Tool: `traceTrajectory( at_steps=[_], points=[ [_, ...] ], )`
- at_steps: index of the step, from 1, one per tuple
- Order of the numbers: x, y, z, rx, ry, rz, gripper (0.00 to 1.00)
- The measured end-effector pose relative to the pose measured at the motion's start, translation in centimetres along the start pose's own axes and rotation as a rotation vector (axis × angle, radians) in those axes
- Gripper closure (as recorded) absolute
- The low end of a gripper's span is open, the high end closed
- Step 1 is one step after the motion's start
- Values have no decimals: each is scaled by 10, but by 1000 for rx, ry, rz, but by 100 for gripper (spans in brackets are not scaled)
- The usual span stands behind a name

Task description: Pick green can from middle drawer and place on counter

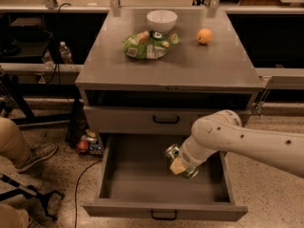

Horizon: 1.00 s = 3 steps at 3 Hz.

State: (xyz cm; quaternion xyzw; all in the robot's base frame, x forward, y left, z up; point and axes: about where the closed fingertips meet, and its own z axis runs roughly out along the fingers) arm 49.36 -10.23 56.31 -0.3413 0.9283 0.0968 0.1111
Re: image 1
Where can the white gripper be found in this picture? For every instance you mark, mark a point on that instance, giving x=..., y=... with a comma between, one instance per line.
x=186, y=156

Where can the green soda can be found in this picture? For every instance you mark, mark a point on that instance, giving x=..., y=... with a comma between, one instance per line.
x=172, y=152

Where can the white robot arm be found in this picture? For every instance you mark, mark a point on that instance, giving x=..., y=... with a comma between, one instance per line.
x=223, y=131

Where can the open grey lower drawer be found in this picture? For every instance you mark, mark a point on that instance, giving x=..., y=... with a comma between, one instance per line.
x=136, y=182

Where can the silver can on floor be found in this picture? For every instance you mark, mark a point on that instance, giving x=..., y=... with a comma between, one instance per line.
x=89, y=139

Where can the closed grey upper drawer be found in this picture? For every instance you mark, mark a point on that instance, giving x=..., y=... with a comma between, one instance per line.
x=143, y=120

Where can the grey drawer cabinet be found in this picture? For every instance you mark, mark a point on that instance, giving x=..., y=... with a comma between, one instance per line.
x=218, y=75

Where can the blue packet on floor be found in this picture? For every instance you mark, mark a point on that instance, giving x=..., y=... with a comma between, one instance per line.
x=95, y=150

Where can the red apple on floor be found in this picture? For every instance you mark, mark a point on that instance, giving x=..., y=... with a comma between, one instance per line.
x=83, y=146

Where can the green chip bag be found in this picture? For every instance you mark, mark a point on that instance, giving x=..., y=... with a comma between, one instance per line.
x=148, y=45

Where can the orange fruit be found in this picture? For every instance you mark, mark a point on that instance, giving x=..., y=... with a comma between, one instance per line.
x=204, y=36

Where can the grey sneaker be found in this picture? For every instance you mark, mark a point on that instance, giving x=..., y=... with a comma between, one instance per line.
x=38, y=153

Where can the white bowl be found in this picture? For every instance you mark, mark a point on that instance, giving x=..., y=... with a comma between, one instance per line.
x=161, y=20

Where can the black stand base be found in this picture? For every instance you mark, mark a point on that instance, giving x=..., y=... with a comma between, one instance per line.
x=28, y=192

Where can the clear water bottle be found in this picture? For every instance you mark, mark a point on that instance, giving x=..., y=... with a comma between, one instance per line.
x=65, y=53
x=48, y=61

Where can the person's leg in khaki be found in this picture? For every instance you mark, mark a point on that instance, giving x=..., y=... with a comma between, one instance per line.
x=12, y=143

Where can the person's knee in khaki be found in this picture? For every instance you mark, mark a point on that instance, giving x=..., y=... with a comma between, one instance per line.
x=16, y=218

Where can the black side table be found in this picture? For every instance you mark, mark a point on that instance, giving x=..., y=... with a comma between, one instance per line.
x=24, y=42

